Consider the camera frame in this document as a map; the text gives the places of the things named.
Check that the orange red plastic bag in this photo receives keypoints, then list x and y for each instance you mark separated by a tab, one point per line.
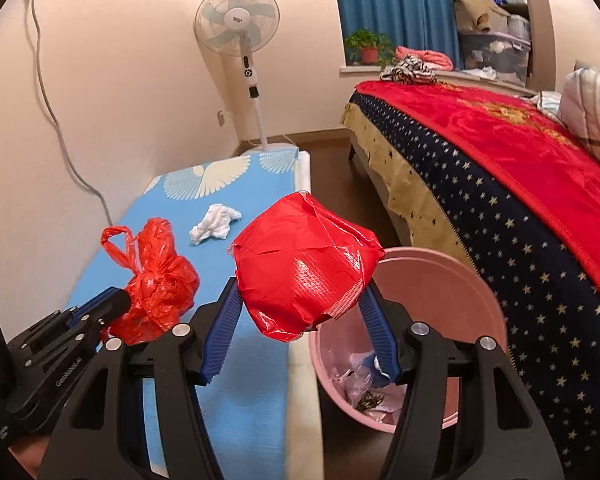
163	283

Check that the beige jacket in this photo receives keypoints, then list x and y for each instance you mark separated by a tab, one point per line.
480	16

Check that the white standing fan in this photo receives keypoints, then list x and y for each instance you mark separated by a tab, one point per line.
241	28

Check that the red blanket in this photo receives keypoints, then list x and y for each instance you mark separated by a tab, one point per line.
536	159

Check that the potted green plant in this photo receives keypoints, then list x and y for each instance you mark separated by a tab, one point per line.
365	47

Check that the bed with star blanket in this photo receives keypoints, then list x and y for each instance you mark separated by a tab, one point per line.
551	307

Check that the red shiny wrapper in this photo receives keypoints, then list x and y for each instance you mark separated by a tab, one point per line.
298	265

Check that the zebra striped cloth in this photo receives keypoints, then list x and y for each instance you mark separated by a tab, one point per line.
409	70

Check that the pink folded clothes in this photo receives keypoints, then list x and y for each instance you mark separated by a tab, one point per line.
432	59

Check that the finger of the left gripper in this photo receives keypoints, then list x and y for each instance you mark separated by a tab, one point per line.
103	308

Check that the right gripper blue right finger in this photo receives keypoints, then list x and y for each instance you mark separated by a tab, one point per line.
385	344

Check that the pink plastic trash bin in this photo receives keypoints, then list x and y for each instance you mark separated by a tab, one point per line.
435	289

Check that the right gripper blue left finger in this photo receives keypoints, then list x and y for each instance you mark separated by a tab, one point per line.
216	327

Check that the striped pillow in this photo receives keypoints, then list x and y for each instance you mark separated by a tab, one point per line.
579	107

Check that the white tissue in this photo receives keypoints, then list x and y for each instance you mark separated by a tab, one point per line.
215	224

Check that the clear storage box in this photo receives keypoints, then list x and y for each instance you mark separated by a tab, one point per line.
504	56

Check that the purple foam sheet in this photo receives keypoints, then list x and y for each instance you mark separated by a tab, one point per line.
365	366

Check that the bookshelf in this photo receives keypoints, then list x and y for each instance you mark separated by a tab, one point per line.
543	57

